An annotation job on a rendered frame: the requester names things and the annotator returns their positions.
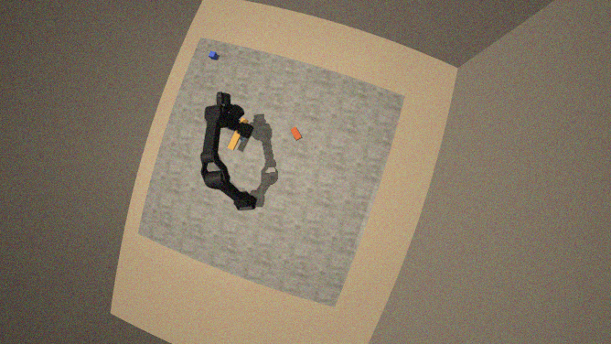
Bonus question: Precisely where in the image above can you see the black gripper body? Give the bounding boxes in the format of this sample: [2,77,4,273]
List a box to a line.
[226,116,253,139]

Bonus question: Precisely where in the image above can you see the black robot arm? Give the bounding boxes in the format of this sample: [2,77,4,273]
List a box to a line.
[200,92,257,210]

